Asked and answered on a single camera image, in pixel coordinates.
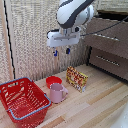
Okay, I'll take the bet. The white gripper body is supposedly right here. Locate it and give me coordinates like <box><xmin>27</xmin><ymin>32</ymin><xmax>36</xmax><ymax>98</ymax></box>
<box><xmin>45</xmin><ymin>27</ymin><xmax>82</xmax><ymax>49</ymax></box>

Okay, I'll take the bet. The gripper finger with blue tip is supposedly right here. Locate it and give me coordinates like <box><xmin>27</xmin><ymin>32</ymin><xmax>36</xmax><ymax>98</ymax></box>
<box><xmin>53</xmin><ymin>47</ymin><xmax>59</xmax><ymax>58</ymax></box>
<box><xmin>65</xmin><ymin>46</ymin><xmax>72</xmax><ymax>56</ymax></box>

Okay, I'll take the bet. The pink mug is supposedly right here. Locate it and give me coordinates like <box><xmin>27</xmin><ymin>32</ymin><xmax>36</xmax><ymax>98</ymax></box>
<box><xmin>49</xmin><ymin>82</ymin><xmax>70</xmax><ymax>104</ymax></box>

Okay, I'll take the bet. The red plastic bowl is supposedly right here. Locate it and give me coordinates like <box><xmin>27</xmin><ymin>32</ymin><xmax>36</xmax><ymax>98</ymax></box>
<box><xmin>45</xmin><ymin>76</ymin><xmax>64</xmax><ymax>90</ymax></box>

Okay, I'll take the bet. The red yellow snack box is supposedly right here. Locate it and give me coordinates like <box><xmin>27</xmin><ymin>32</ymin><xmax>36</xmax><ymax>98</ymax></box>
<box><xmin>65</xmin><ymin>65</ymin><xmax>90</xmax><ymax>94</ymax></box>

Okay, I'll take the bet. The wooden drawer cabinet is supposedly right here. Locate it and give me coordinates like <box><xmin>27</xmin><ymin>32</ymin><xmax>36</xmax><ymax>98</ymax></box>
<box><xmin>83</xmin><ymin>9</ymin><xmax>128</xmax><ymax>83</ymax></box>

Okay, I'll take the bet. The red shopping basket blue rim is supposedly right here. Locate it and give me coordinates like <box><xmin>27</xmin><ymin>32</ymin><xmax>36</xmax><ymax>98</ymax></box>
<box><xmin>0</xmin><ymin>77</ymin><xmax>53</xmax><ymax>128</ymax></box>

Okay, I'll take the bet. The silver bar drawer handle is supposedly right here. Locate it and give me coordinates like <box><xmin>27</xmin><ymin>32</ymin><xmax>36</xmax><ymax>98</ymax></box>
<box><xmin>91</xmin><ymin>31</ymin><xmax>121</xmax><ymax>43</ymax></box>
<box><xmin>95</xmin><ymin>54</ymin><xmax>121</xmax><ymax>67</ymax></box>

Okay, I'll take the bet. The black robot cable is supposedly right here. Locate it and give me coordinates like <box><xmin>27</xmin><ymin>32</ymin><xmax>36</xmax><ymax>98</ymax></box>
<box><xmin>80</xmin><ymin>15</ymin><xmax>128</xmax><ymax>38</ymax></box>

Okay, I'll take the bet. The black vertical screen post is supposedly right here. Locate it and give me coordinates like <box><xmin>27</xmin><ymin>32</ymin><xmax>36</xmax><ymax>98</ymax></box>
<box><xmin>3</xmin><ymin>0</ymin><xmax>17</xmax><ymax>81</ymax></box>

